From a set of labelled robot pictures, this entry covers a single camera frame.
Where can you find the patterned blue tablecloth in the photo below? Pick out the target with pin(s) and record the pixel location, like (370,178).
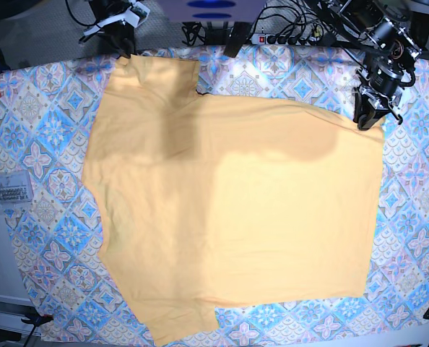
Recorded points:
(49,249)

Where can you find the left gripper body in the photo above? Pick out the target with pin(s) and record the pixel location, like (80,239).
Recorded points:
(380,90)

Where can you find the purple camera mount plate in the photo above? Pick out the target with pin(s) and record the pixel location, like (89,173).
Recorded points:
(212,10)

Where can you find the white power strip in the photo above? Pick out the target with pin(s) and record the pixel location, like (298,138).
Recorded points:
(274,39)

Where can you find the black bracket under mount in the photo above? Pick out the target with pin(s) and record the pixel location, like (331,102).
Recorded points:
(238,36)

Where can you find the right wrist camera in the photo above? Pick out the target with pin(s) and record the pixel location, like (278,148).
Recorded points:
(136,14)

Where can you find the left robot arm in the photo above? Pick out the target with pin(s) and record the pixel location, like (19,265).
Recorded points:
(388,67)

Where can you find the yellow T-shirt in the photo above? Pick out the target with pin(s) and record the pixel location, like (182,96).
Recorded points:
(211,201)

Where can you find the orange handled clamp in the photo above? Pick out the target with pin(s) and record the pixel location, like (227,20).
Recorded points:
(36,320)

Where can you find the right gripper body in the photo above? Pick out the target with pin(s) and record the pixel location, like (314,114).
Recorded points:
(109,20)

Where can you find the clear plastic screw box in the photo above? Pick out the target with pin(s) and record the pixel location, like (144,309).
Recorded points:
(15,190)

